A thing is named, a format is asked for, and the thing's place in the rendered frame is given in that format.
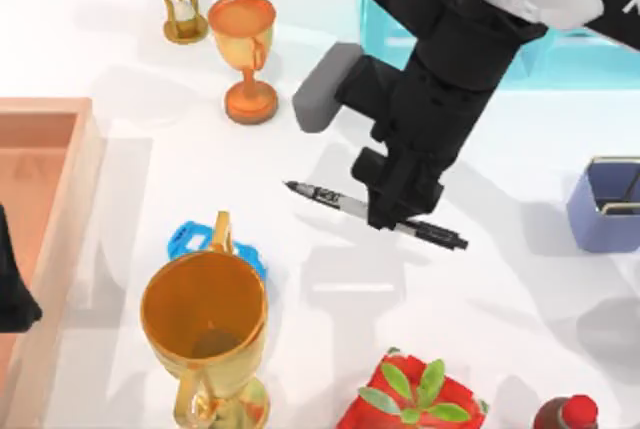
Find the black marker pen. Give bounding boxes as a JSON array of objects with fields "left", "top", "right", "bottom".
[{"left": 283, "top": 180, "right": 470, "bottom": 252}]

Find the pale grey rounded box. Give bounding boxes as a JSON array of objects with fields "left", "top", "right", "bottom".
[{"left": 292, "top": 41, "right": 365, "bottom": 134}]

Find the light blue rack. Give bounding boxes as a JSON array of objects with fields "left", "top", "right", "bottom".
[{"left": 356, "top": 0, "right": 640, "bottom": 91}]

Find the blue-grey pen holder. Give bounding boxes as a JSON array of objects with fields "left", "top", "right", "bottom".
[{"left": 565, "top": 155, "right": 640, "bottom": 254}]

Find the red plant pot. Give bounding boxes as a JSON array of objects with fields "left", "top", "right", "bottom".
[{"left": 334, "top": 346, "right": 490, "bottom": 429}]

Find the small orange trophy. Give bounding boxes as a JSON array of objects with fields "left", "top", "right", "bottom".
[{"left": 207, "top": 0, "right": 280, "bottom": 126}]

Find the blue plastic stapler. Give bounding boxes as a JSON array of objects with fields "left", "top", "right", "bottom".
[{"left": 166, "top": 220, "right": 272, "bottom": 281}]

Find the large gold trophy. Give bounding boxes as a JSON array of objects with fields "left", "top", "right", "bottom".
[{"left": 139, "top": 210, "right": 274, "bottom": 429}]

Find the brown bottle with red cap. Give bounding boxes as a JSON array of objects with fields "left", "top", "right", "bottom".
[{"left": 531, "top": 393, "right": 601, "bottom": 429}]

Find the shallow salmon-coloured box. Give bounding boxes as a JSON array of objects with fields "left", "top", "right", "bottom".
[{"left": 0, "top": 96, "right": 107, "bottom": 429}]

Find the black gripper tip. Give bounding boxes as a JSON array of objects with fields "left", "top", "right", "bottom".
[{"left": 0, "top": 203, "right": 44, "bottom": 335}]

